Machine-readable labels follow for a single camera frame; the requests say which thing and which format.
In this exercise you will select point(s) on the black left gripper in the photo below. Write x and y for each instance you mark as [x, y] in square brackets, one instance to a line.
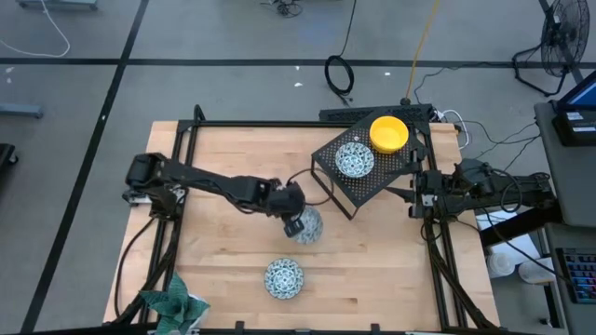
[286, 200]

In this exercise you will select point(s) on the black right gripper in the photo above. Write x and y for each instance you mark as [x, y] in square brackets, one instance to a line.
[430, 183]

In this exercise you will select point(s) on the teal patterned ceramic bowl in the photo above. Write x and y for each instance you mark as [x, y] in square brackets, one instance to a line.
[283, 278]
[313, 230]
[354, 160]

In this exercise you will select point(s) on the yellow mini bowl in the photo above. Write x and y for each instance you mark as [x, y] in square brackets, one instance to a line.
[389, 135]

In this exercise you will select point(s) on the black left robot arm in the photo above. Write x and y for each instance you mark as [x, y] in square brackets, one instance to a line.
[209, 183]

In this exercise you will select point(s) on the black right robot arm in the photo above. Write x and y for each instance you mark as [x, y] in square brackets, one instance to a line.
[521, 191]

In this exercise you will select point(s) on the black perforated metal rack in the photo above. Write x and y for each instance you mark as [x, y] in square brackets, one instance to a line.
[368, 188]

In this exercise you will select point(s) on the black perforated bar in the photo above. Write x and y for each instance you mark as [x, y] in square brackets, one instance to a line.
[344, 114]

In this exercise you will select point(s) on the white plastic container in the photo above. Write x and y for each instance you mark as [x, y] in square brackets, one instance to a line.
[535, 271]
[502, 265]

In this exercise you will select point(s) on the green patterned cloth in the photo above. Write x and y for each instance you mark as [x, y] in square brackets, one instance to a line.
[174, 304]

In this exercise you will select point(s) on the grey desk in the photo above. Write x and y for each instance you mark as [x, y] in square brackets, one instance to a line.
[568, 186]

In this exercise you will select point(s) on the small black box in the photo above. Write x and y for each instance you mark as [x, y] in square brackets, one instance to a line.
[575, 130]

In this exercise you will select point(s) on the black computer monitor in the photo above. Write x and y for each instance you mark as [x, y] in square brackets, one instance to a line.
[584, 95]

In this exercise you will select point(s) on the black computer keyboard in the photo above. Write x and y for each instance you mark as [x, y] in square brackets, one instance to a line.
[582, 277]

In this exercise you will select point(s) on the black floor fan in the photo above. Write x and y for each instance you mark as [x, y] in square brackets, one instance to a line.
[565, 37]

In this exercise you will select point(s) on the grey desk foot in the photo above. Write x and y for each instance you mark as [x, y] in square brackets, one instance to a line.
[21, 111]
[58, 4]

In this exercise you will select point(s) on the black aluminium table frame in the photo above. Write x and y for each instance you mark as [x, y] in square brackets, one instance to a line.
[256, 124]

